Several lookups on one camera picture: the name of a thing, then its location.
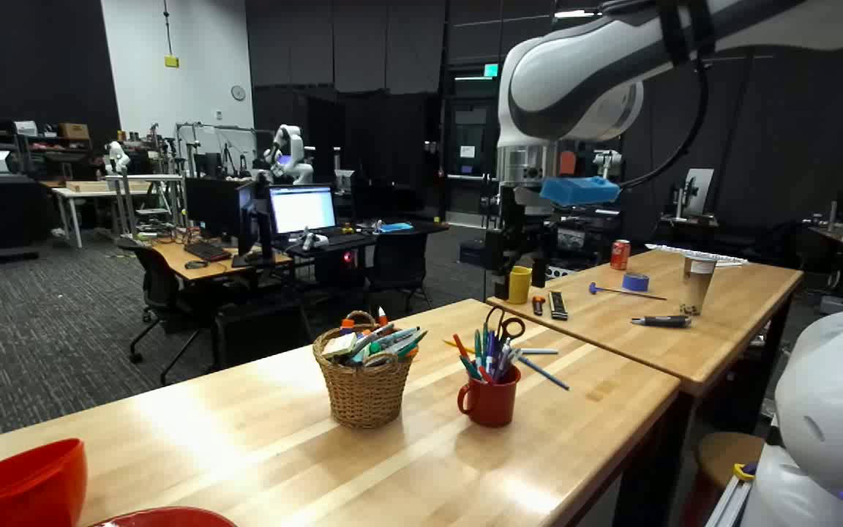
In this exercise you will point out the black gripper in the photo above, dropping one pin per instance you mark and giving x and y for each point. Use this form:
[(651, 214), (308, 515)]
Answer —
[(518, 221)]

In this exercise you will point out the red ceramic cup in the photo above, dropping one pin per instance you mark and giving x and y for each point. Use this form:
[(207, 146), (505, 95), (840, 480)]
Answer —
[(490, 399)]

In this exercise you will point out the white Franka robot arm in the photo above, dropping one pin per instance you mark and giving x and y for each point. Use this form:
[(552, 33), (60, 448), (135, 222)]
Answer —
[(577, 77)]

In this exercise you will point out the yellow cup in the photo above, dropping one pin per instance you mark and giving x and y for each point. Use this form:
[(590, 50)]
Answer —
[(518, 284)]

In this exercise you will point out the green pen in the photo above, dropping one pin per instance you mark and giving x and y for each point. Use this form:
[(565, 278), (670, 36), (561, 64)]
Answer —
[(474, 353)]

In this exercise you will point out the orange pen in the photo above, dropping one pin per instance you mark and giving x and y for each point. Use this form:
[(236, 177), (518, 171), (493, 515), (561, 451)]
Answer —
[(460, 347)]

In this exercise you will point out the dark blue pen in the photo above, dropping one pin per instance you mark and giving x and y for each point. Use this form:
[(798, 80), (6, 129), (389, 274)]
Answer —
[(542, 373)]

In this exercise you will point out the clear glass cup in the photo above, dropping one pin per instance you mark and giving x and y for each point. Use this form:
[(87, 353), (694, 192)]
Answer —
[(700, 284)]

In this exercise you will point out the small orange object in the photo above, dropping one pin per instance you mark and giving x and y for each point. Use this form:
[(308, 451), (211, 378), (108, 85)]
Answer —
[(536, 303)]

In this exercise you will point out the red soda can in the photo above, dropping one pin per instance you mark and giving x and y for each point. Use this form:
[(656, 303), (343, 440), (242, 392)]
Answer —
[(622, 256)]

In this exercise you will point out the blue tape roll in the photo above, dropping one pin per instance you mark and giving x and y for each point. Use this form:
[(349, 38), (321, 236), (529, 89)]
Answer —
[(637, 281)]

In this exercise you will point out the blue desk object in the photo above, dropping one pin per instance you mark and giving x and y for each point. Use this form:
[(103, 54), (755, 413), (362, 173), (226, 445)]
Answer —
[(395, 225)]

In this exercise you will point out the green white marker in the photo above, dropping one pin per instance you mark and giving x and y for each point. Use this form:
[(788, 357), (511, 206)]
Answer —
[(401, 342)]

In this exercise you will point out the red marker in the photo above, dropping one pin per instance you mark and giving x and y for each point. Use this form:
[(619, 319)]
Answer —
[(382, 315)]

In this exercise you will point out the black marker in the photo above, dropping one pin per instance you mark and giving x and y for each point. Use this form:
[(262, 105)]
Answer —
[(663, 319)]

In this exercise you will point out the tilted grey monitor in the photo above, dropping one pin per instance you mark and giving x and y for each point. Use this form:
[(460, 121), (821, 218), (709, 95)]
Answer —
[(697, 192)]

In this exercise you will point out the woven wicker basket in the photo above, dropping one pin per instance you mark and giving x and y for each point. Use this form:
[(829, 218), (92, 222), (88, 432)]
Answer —
[(365, 389)]

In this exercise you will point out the green exit sign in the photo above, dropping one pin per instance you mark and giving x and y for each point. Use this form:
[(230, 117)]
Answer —
[(490, 70)]

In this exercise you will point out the lit computer monitor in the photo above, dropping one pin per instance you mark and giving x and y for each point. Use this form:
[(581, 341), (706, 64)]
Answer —
[(303, 208)]

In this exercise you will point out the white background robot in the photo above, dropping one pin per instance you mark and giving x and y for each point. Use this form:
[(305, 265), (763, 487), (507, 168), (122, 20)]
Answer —
[(291, 152)]

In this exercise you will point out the round wooden stool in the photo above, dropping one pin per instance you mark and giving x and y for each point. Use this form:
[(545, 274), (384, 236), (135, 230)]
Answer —
[(728, 458)]

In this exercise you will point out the wooden office desk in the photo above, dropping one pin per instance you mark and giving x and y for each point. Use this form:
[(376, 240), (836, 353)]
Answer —
[(208, 265)]

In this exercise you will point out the dark computer monitor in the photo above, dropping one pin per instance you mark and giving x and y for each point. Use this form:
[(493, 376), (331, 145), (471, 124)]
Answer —
[(215, 206)]

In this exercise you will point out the black keyboard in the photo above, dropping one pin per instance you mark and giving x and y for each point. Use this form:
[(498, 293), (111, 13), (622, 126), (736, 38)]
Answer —
[(207, 249)]

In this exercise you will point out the black office chair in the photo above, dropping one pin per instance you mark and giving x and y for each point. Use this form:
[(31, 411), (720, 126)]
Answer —
[(158, 287)]

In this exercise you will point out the small white robot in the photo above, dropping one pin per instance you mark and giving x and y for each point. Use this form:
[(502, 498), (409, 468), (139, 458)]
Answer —
[(116, 155)]

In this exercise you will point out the red plate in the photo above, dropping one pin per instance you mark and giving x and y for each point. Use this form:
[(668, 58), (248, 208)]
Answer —
[(167, 518)]

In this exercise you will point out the red plastic bowl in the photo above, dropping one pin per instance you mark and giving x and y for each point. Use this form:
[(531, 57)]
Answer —
[(21, 483)]

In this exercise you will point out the round wall clock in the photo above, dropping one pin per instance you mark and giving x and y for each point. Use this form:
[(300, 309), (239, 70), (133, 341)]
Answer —
[(239, 92)]

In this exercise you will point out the yellow wall sign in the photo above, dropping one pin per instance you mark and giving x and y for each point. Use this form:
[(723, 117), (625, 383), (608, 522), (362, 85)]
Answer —
[(171, 61)]

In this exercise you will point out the white frame table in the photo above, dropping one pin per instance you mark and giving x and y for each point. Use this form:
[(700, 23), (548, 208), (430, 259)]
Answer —
[(88, 192)]

